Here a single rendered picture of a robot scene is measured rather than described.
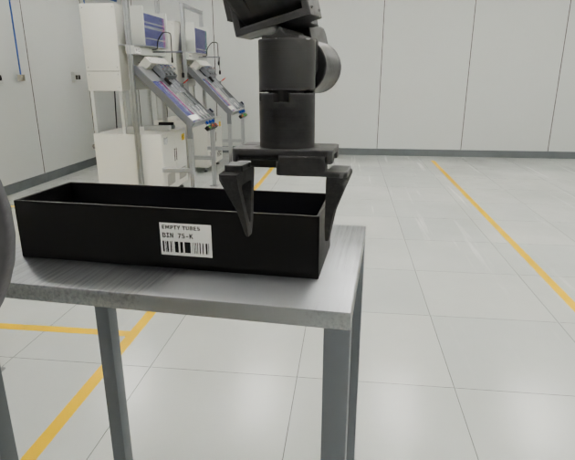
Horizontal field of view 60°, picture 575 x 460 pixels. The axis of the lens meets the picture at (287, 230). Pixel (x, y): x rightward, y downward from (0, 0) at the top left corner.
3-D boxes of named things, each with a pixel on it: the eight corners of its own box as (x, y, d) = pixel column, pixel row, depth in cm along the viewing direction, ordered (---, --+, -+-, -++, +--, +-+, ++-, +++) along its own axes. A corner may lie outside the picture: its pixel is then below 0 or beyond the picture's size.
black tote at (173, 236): (22, 256, 95) (13, 200, 92) (76, 230, 112) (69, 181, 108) (318, 279, 85) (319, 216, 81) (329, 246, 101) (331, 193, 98)
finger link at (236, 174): (238, 225, 59) (236, 146, 57) (297, 229, 58) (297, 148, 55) (219, 243, 53) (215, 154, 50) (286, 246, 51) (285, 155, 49)
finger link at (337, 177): (288, 228, 58) (288, 147, 55) (350, 232, 57) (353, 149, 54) (276, 245, 52) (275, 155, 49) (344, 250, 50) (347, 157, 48)
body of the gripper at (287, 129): (249, 158, 57) (247, 90, 55) (339, 161, 55) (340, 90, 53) (231, 166, 50) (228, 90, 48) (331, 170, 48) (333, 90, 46)
